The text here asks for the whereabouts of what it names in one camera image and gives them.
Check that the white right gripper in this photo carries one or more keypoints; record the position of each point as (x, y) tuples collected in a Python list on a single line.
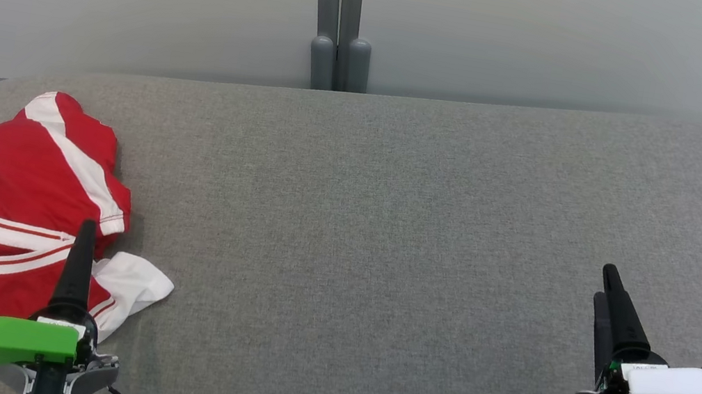
[(679, 390)]

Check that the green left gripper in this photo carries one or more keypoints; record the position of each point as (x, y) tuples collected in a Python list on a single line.
[(4, 343)]

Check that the red shorts white stripe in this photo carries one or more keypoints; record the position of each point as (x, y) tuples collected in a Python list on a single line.
[(38, 169)]

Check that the grey fabric sofa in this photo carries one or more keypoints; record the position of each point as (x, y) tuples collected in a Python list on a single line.
[(348, 260)]

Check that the grey partition post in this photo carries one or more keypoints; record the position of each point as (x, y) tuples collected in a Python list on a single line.
[(323, 62), (358, 64)]

